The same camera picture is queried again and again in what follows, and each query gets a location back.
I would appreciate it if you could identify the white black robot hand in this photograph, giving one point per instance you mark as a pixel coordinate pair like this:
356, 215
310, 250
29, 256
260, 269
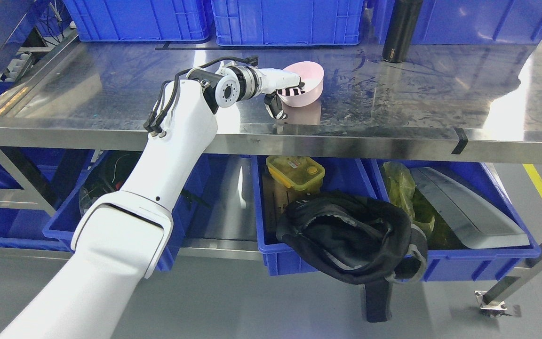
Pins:
276, 82

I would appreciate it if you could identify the pink ikea bowl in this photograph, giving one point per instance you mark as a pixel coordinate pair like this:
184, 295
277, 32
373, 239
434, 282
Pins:
312, 75

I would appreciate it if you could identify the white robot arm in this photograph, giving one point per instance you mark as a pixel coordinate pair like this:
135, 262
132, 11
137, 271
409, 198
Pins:
120, 239

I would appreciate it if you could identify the blue crate top middle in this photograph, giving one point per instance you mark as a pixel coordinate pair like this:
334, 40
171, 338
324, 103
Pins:
266, 23

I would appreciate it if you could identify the blue crate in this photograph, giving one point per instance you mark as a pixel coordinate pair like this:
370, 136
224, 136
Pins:
266, 23
479, 22
141, 20

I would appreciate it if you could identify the blue bin lower middle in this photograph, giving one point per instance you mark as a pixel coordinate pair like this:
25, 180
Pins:
347, 175

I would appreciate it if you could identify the steel shelf rack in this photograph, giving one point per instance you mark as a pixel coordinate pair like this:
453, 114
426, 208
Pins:
445, 103

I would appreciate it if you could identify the yellow lunch box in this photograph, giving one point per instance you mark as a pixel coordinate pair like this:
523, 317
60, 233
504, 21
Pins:
298, 173

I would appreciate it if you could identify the black thermos bottle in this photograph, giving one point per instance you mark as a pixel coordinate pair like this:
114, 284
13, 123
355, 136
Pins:
402, 25

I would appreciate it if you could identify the green plastic bag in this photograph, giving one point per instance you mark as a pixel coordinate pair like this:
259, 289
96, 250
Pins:
401, 188

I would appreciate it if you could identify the black bag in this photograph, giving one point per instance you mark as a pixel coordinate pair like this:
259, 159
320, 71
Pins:
359, 241

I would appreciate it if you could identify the blue crate top right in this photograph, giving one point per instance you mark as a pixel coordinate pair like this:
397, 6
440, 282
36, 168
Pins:
479, 22

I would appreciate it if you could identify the blue crate top left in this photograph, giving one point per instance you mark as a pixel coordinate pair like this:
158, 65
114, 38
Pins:
141, 20

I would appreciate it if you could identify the black helmet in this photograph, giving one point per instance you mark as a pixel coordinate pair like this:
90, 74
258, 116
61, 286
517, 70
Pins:
107, 176

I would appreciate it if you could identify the blue bin far left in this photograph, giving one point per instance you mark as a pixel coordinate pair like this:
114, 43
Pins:
7, 226

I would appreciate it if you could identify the grey plastic panel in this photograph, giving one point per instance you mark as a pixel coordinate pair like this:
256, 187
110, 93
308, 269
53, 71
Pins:
473, 220

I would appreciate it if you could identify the blue bin lower right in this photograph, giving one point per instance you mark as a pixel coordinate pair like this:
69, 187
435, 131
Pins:
448, 258

